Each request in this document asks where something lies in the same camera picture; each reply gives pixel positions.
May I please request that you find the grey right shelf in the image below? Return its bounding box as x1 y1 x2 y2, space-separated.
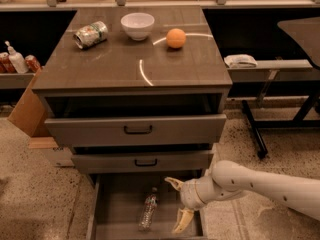
228 60 320 83

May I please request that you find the folded white cloth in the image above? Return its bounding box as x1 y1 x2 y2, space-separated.
224 54 258 68

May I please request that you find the grey middle drawer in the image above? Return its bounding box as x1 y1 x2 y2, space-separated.
72 150 213 174

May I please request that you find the white bowl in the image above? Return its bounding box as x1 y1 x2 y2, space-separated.
121 13 155 41

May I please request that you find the crushed green soda can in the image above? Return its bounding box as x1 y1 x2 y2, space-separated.
73 21 108 49

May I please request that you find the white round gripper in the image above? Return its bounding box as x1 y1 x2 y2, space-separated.
165 176 220 234

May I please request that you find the cardboard box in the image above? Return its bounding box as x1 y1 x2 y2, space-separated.
8 71 50 137

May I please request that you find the orange fruit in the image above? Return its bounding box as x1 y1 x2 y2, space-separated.
166 28 186 49

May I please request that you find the dark side table top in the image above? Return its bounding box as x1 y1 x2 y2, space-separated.
278 17 320 69

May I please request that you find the clear plastic water bottle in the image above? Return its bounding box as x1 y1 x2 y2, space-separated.
138 187 158 231

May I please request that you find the red soda can at edge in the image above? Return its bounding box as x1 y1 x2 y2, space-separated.
0 52 16 73

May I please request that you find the grey shelf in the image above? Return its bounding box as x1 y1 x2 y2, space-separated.
0 73 34 90
228 60 320 83

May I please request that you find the grey top drawer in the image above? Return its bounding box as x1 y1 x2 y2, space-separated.
45 114 226 147

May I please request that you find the grey open bottom drawer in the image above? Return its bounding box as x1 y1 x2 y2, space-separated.
86 172 207 240

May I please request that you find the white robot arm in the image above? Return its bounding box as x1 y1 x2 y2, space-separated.
165 160 320 234

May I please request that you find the grey left shelf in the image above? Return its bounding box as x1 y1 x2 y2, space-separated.
0 73 34 90

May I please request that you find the grey drawer cabinet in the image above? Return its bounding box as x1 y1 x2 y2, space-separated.
32 6 232 99

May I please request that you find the black table leg frame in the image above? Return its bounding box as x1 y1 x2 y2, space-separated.
241 90 320 159

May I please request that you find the white pump bottle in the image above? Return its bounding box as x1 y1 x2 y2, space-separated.
5 41 29 74

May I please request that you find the white box on floor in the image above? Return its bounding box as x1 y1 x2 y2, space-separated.
29 137 74 167

